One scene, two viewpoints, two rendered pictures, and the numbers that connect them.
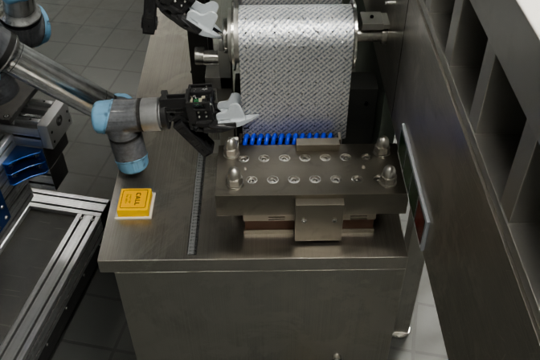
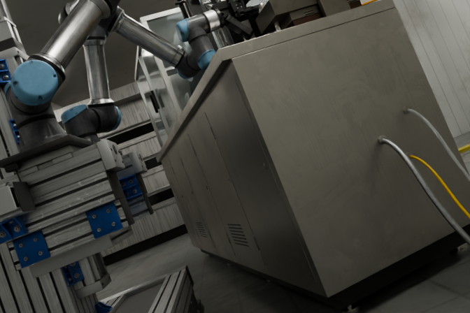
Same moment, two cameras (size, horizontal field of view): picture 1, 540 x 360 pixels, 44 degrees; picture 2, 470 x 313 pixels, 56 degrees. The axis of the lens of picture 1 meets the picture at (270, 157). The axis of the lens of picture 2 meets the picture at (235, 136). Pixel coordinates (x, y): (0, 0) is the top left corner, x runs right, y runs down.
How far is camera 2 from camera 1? 1.69 m
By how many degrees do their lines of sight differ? 49
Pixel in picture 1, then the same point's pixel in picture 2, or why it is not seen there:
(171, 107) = (220, 8)
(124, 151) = (203, 42)
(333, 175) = not seen: outside the picture
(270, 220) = (306, 15)
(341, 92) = not seen: outside the picture
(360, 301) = (388, 44)
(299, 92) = not seen: outside the picture
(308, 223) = (327, 0)
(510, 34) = not seen: outside the picture
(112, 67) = not seen: hidden behind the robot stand
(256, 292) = (325, 52)
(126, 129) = (200, 24)
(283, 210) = (309, 1)
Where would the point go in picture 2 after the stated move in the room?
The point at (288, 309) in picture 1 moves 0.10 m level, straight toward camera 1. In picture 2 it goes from (352, 65) to (367, 54)
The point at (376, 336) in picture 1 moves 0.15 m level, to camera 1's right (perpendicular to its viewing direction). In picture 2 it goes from (417, 77) to (450, 65)
